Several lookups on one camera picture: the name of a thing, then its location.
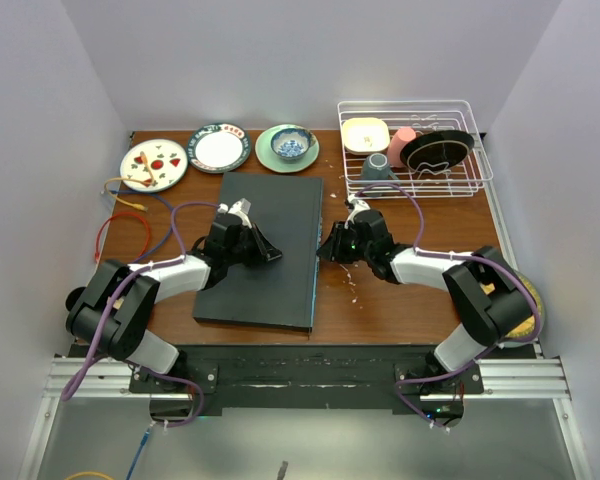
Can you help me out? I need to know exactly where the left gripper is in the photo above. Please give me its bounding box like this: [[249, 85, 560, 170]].
[[225, 224, 281, 270]]

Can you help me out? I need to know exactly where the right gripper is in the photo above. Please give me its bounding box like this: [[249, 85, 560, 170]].
[[317, 221, 373, 264]]

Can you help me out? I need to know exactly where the black network switch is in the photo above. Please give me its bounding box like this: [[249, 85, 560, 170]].
[[193, 172, 323, 332]]

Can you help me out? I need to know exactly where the yellow ethernet cable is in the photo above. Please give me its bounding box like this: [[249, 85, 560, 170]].
[[102, 149, 156, 211]]

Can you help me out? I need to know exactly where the blue ethernet cable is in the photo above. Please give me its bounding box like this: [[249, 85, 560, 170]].
[[99, 188, 176, 264]]

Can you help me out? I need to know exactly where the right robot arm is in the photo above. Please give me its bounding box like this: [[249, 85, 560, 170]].
[[317, 209, 544, 394]]

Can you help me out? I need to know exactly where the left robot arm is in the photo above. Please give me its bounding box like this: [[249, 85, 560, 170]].
[[61, 214, 282, 400]]

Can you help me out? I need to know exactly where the grey mug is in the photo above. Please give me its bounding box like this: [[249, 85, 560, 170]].
[[360, 153, 397, 191]]

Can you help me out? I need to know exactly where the light green plate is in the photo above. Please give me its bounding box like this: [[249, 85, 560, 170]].
[[255, 124, 320, 174]]

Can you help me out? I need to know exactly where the blue white patterned bowl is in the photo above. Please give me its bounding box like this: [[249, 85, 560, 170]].
[[270, 127, 313, 162]]

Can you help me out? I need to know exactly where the white plate dark green rim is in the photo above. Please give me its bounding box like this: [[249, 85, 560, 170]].
[[186, 123, 252, 174]]

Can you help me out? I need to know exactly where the cream square plate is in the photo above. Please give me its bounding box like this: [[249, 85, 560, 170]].
[[341, 117, 390, 155]]

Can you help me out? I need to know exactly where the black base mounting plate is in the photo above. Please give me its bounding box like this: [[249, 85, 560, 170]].
[[129, 343, 486, 419]]

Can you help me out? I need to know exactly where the pink cup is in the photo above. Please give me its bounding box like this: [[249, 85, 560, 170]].
[[387, 127, 417, 166]]

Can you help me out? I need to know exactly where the white strawberry pattern plate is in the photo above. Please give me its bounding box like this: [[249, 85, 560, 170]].
[[120, 139, 188, 193]]

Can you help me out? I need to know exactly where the black round plate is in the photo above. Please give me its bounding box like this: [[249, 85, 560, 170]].
[[400, 130, 475, 174]]

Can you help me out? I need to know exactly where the black cup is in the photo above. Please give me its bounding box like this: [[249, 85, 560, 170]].
[[65, 287, 84, 311]]

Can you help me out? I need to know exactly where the grey plate with yellow mat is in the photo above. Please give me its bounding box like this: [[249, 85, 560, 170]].
[[500, 271, 545, 348]]

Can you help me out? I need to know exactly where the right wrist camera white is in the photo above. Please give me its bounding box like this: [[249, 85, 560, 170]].
[[345, 194, 370, 229]]

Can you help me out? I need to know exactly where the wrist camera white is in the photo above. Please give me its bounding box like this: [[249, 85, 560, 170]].
[[345, 194, 370, 229], [228, 198, 252, 228]]

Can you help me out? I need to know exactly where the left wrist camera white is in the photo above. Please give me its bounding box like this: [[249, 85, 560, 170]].
[[228, 198, 252, 228]]

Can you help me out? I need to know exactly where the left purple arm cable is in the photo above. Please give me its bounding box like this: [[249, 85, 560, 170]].
[[59, 201, 230, 429]]

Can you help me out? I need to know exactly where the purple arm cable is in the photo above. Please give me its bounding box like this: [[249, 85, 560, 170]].
[[352, 182, 541, 431], [59, 201, 230, 429]]

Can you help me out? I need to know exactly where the white wire dish rack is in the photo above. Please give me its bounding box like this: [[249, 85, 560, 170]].
[[337, 99, 493, 198]]

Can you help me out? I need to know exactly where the red ethernet cable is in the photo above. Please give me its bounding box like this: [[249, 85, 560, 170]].
[[93, 211, 152, 264]]

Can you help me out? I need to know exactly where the blue cable on floor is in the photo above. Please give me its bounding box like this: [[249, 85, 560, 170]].
[[124, 427, 152, 480]]

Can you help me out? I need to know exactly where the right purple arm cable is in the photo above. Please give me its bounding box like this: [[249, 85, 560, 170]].
[[352, 182, 541, 431]]

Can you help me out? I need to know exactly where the aluminium frame rail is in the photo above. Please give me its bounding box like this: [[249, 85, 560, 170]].
[[17, 349, 594, 480]]

